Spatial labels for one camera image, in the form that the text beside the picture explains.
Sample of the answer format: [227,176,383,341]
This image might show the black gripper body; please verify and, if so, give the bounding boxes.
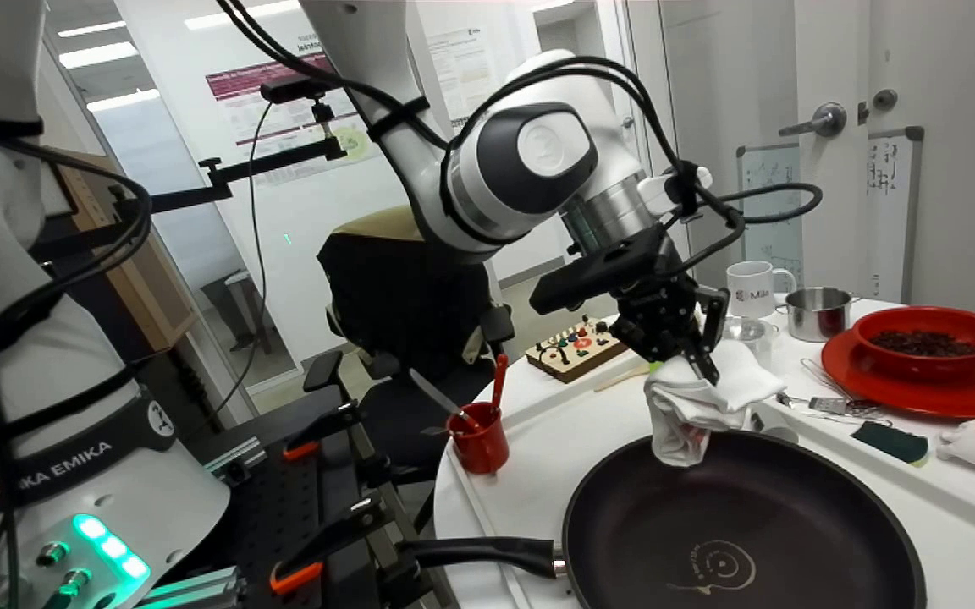
[615,275,732,362]

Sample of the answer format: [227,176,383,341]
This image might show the white cloth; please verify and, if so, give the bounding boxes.
[639,334,790,473]

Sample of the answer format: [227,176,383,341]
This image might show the shallow steel bowl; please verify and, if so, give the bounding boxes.
[726,312,779,345]

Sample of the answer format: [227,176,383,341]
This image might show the white mug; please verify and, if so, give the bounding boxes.
[726,256,801,332]

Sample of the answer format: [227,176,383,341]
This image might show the wooden sushi board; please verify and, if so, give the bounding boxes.
[526,316,626,386]

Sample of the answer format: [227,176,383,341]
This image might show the grey marker pen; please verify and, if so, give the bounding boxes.
[775,386,854,420]

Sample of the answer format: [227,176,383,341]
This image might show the small standing whiteboard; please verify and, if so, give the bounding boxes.
[865,124,926,306]
[736,139,806,285]

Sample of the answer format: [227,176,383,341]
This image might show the long white bar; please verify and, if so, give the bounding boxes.
[751,394,975,538]

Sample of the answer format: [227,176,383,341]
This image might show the red measuring cup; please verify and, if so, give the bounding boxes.
[443,352,514,478]

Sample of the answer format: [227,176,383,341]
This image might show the dark beans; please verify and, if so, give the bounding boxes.
[874,327,975,360]

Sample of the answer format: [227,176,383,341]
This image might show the red colander bowl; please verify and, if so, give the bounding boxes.
[820,325,975,425]

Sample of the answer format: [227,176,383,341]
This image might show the door lock knob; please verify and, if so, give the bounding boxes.
[858,89,902,129]

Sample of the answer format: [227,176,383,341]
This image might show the white paper notice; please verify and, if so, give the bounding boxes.
[432,0,514,114]

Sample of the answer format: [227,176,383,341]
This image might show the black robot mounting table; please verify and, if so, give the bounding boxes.
[135,369,456,609]

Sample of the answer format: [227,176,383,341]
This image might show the poster with purple band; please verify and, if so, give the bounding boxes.
[205,53,333,107]

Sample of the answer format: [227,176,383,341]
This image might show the light wooden board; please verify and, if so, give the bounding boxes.
[50,146,196,352]

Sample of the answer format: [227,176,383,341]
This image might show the dark frying pan black handle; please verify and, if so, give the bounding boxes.
[398,425,933,609]

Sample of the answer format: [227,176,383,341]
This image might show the silver door handle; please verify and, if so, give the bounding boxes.
[775,103,851,144]

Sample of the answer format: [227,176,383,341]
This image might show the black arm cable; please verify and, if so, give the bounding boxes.
[0,0,828,609]

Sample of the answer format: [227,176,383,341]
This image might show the black clamp orange handle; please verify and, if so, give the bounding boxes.
[265,494,398,603]
[279,438,328,466]

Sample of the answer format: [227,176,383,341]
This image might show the black camera mount rod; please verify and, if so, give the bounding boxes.
[113,75,350,222]

